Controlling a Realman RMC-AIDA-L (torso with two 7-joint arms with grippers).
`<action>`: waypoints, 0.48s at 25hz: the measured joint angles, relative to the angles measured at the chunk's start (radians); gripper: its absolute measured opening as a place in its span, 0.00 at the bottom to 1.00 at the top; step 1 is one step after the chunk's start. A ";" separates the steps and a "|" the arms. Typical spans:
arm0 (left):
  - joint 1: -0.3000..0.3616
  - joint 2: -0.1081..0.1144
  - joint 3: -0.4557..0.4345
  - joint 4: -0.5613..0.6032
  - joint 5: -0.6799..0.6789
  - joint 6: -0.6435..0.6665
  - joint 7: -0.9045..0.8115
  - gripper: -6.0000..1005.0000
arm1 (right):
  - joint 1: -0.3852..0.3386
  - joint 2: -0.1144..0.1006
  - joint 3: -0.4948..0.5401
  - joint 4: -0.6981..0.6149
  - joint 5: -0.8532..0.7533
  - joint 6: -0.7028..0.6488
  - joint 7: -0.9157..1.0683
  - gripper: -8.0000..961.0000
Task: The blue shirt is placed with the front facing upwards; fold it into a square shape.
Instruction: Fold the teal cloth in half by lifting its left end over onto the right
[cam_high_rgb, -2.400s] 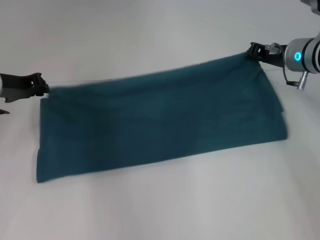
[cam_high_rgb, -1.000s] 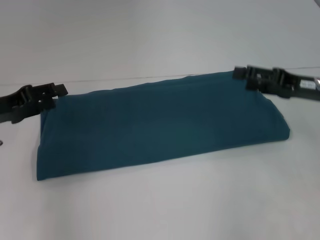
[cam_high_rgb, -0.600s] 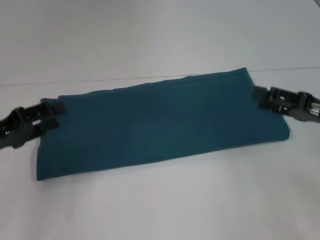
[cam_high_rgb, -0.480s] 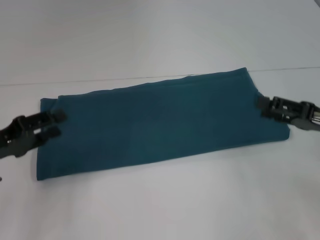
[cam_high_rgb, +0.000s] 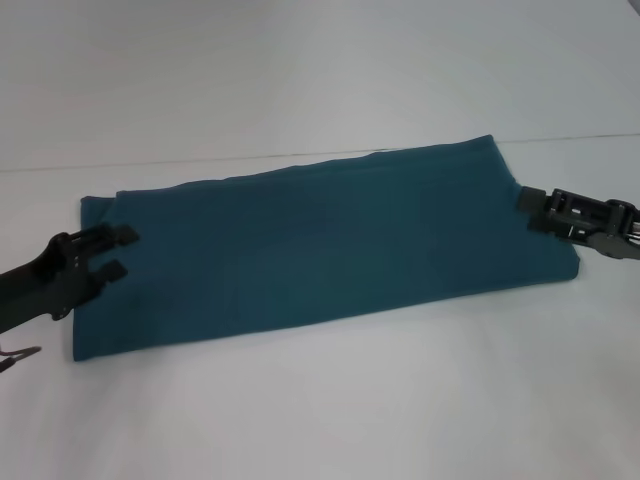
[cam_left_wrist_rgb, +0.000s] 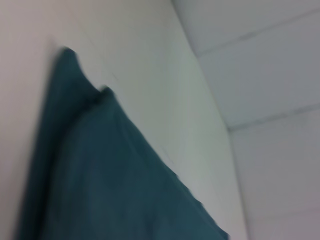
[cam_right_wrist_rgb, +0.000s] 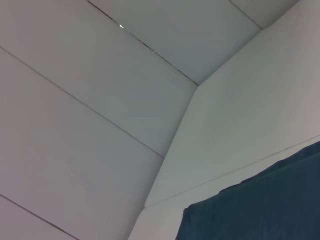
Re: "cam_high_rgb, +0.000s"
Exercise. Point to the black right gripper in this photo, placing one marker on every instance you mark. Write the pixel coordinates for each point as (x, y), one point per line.
(620, 235)

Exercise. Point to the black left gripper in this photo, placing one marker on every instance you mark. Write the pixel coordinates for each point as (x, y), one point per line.
(40, 285)

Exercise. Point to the teal t-shirt with FREE! print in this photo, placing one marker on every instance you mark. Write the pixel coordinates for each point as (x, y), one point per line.
(325, 240)

